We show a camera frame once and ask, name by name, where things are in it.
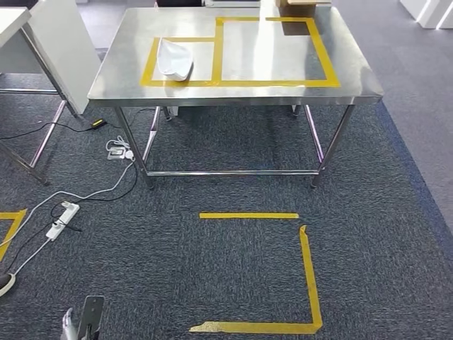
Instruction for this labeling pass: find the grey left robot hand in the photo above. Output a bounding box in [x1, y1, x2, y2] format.
[62, 295, 106, 340]

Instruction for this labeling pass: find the white curved plastic part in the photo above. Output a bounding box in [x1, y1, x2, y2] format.
[156, 37, 194, 83]

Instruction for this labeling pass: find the yellow tape on workbench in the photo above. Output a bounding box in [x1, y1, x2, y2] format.
[139, 16, 341, 89]

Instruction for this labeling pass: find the stainless steel workbench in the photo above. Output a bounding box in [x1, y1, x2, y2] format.
[87, 5, 384, 191]

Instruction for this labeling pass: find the white power strip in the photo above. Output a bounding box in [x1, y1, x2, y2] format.
[45, 201, 81, 242]

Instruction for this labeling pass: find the dark oval pad white rim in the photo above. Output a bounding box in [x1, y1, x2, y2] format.
[0, 272, 17, 298]

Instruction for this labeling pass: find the small yellow floor tape piece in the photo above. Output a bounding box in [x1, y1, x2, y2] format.
[0, 208, 29, 263]

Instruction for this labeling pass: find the straight yellow floor tape strip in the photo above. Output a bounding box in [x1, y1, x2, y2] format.
[199, 212, 300, 220]

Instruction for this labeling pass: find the white panel desk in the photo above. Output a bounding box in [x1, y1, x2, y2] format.
[0, 0, 102, 186]

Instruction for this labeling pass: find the angled yellow floor tape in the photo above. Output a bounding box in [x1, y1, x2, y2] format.
[188, 225, 323, 336]

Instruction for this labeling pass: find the black case with yellow label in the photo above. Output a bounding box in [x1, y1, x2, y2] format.
[155, 0, 203, 8]

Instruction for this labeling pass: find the grey case with yellow label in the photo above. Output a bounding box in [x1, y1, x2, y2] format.
[204, 0, 262, 9]

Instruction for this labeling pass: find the brown cardboard box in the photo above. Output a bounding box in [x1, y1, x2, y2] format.
[275, 0, 333, 9]

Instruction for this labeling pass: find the white furniture block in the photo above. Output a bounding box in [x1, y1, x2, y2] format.
[399, 0, 453, 30]

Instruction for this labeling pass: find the short white floor cable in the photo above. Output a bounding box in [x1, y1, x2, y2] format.
[14, 238, 51, 277]

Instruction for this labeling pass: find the long white floor cable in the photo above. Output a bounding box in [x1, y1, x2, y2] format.
[0, 161, 135, 249]

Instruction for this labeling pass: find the thin black floor cable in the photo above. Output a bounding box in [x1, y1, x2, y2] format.
[0, 118, 123, 142]

